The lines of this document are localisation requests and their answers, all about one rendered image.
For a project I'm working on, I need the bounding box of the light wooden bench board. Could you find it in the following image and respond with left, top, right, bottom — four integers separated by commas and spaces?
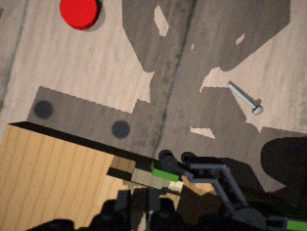
0, 121, 222, 231

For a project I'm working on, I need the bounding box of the small wooden block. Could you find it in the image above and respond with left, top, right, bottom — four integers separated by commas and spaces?
97, 167, 180, 210

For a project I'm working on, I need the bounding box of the grey metal bolt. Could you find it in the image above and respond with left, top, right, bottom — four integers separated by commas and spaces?
231, 85, 262, 115

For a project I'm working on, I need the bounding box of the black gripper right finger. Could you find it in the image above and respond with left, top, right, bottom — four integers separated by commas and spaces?
146, 189, 266, 231

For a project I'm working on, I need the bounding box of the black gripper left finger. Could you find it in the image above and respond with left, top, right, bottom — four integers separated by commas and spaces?
25, 190, 132, 231

